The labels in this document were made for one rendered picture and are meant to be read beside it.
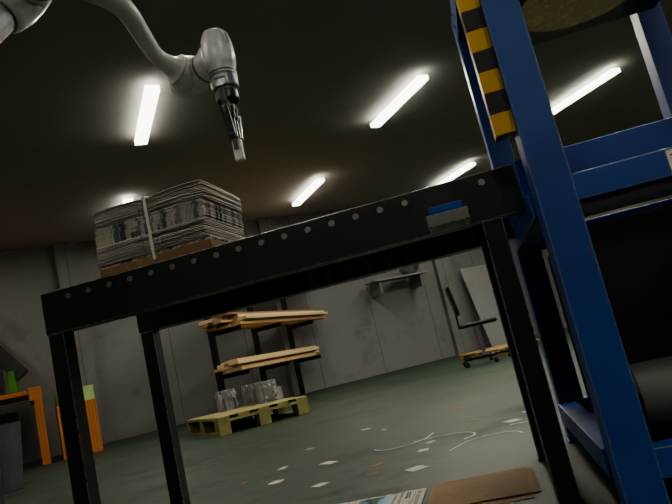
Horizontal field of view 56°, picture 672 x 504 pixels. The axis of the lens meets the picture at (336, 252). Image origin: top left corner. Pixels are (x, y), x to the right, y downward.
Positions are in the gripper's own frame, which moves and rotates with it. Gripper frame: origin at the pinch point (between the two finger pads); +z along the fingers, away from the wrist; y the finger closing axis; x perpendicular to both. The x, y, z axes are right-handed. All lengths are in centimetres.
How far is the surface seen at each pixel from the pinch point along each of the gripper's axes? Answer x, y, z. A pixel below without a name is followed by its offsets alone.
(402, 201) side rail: 48, 26, 36
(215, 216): -8.9, 7.5, 20.8
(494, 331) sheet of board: 79, -1047, 84
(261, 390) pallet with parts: -175, -454, 84
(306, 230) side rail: 22.0, 26.1, 36.4
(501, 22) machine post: 80, 46, 7
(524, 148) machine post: 77, 46, 36
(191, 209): -12.9, 14.8, 18.9
